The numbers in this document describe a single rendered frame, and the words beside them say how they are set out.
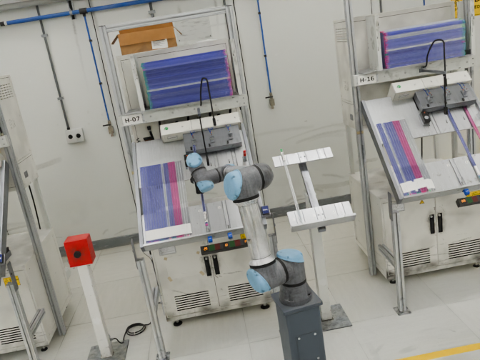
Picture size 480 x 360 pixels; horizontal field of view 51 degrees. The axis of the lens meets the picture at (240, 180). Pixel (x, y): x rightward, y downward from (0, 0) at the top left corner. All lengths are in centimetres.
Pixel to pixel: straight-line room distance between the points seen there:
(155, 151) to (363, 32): 150
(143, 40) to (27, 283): 167
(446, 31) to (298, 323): 199
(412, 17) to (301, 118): 160
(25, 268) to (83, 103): 183
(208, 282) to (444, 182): 153
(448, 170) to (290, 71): 200
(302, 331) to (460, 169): 138
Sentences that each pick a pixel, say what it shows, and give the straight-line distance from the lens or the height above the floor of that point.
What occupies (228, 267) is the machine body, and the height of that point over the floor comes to 36.
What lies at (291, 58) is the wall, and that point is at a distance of 459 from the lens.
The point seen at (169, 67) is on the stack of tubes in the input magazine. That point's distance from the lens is 300.
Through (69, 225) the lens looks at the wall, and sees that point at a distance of 493.
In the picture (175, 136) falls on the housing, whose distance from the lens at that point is 306.
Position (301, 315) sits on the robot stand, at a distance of 230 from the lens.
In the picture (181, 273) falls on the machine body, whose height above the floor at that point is 38.
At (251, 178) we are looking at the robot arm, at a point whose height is 115.
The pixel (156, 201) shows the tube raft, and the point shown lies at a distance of 288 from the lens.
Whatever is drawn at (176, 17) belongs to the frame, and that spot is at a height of 188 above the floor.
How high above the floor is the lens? 172
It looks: 16 degrees down
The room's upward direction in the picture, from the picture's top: 9 degrees counter-clockwise
